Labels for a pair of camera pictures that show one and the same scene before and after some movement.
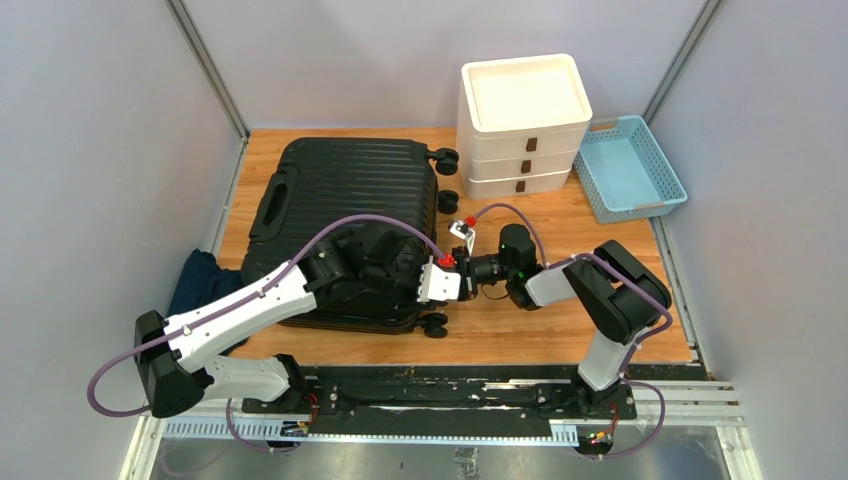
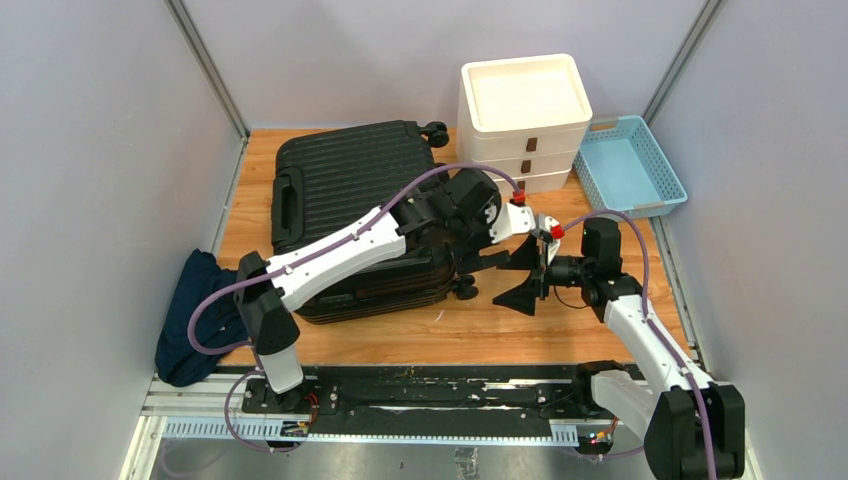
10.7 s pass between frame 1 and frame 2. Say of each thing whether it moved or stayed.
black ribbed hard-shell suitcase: moved
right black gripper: moved
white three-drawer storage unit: stayed
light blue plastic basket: stayed
